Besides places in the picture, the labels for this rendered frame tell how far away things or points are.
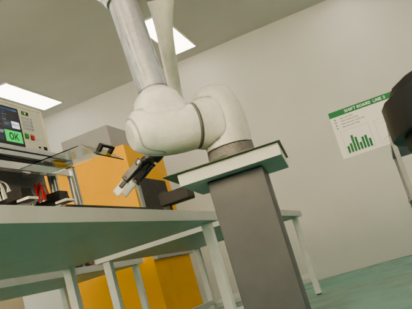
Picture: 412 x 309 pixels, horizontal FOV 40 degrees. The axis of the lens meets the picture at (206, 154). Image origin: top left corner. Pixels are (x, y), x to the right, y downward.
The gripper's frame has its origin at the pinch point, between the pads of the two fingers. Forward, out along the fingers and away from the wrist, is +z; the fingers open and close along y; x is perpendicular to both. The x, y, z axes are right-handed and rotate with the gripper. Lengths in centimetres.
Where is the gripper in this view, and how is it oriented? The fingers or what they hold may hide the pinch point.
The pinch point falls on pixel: (124, 189)
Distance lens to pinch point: 223.3
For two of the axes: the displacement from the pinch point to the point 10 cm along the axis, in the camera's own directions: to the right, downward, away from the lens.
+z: -6.4, 7.5, 1.4
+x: -6.9, -6.5, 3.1
